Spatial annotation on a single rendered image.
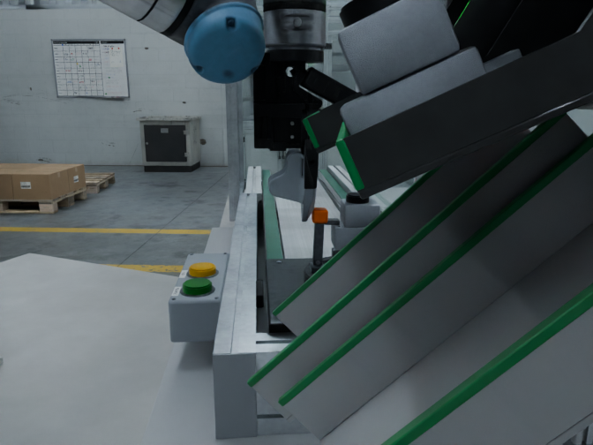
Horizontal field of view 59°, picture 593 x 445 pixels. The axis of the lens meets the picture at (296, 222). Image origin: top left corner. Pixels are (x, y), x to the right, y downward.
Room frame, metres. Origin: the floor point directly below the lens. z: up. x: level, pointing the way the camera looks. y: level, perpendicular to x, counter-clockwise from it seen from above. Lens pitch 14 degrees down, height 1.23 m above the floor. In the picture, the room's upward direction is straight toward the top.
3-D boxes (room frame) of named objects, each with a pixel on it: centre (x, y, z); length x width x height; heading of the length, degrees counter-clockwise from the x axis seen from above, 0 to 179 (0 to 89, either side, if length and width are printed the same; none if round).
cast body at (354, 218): (0.68, -0.09, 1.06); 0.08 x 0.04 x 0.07; 93
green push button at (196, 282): (0.68, 0.14, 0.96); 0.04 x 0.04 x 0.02
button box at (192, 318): (0.75, 0.14, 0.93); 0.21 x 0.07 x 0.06; 4
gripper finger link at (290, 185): (0.66, 0.01, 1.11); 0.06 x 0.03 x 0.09; 94
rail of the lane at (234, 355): (0.94, 0.09, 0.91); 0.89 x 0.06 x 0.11; 4
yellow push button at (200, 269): (0.75, 0.14, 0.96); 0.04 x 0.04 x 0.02
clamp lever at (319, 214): (0.68, -0.04, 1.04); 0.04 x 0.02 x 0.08; 94
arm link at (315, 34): (0.67, 0.00, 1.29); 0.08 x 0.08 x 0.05
